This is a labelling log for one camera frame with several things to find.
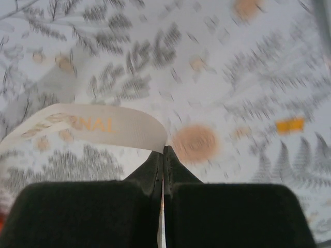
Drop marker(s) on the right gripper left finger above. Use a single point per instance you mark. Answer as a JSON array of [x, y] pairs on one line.
[[77, 214]]

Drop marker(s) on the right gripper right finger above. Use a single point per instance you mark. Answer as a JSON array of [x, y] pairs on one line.
[[232, 217]]

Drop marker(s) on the cream printed ribbon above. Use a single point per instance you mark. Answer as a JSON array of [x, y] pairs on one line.
[[129, 124]]

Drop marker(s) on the small orange tape piece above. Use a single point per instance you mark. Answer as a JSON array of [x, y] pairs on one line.
[[289, 125]]

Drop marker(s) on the floral patterned tablecloth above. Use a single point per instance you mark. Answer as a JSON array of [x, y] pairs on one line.
[[207, 77]]

